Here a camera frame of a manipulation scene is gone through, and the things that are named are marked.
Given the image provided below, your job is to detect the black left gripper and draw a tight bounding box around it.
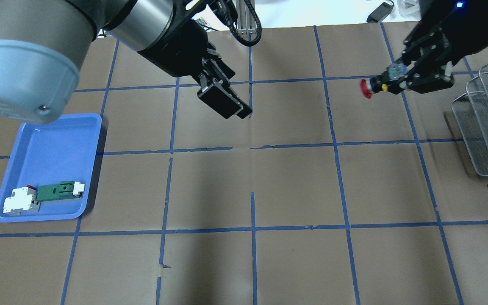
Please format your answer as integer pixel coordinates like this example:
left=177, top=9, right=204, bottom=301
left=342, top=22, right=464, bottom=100
left=137, top=0, right=252, bottom=119

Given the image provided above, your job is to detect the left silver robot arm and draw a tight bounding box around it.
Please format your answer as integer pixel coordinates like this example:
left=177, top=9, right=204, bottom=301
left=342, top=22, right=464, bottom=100
left=0, top=0, right=254, bottom=124

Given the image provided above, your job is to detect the red emergency stop button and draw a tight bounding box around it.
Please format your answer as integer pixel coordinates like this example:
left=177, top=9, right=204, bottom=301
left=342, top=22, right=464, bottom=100
left=360, top=64, right=410, bottom=99

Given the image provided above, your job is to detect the blue plastic tray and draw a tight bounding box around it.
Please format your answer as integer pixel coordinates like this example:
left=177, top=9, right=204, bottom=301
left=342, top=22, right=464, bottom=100
left=0, top=113, right=102, bottom=223

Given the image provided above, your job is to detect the white circuit breaker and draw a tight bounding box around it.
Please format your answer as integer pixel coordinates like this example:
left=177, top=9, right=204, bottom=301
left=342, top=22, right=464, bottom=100
left=3, top=185, right=40, bottom=216

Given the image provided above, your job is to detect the aluminium frame post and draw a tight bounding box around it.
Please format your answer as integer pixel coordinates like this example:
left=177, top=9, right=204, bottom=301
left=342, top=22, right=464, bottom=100
left=234, top=0, right=256, bottom=37

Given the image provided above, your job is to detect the black power adapter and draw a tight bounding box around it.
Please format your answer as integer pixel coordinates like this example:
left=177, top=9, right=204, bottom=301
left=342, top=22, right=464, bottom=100
left=366, top=0, right=395, bottom=23

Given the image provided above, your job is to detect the green relay module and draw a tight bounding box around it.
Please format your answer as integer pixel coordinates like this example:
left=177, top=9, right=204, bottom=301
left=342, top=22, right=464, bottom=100
left=36, top=181, right=86, bottom=202

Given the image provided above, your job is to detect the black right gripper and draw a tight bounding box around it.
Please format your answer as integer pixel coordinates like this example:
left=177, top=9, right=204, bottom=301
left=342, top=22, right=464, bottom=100
left=391, top=0, right=488, bottom=94

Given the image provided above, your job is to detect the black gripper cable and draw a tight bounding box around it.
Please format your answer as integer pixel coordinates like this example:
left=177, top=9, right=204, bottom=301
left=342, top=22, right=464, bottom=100
left=219, top=0, right=263, bottom=47

